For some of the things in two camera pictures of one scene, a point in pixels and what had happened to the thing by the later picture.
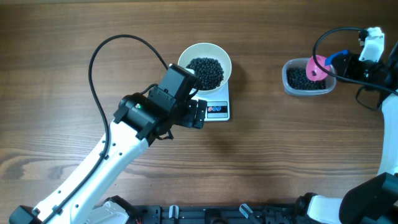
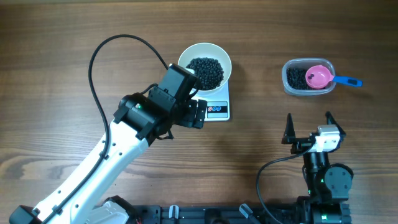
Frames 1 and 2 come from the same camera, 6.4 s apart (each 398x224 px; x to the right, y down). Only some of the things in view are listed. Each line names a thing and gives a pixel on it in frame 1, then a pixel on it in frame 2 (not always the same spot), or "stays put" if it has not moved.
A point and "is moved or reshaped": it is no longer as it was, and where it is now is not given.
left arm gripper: x=193 y=112 stays put
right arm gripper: x=347 y=64 → x=304 y=145
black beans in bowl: x=209 y=71 stays put
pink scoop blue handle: x=314 y=73 is moved or reshaped
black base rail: x=217 y=214 stays put
